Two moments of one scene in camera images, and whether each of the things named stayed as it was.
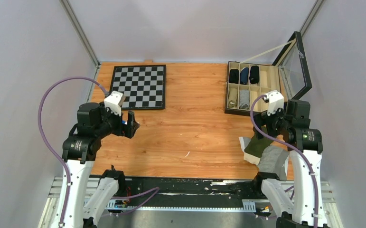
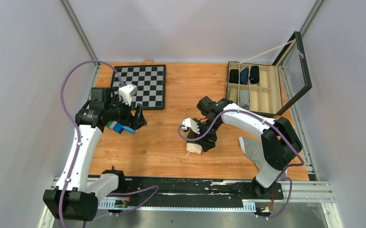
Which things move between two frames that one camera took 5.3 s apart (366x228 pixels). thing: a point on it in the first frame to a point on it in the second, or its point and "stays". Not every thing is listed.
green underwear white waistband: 253,152 to 194,146
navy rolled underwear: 244,76 stays
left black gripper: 128,130 to 140,120
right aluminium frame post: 311,16 stays
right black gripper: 262,118 to 208,142
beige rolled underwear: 232,98 stays
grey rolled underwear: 244,101 stays
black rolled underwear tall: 254,74 stays
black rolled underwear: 234,76 stays
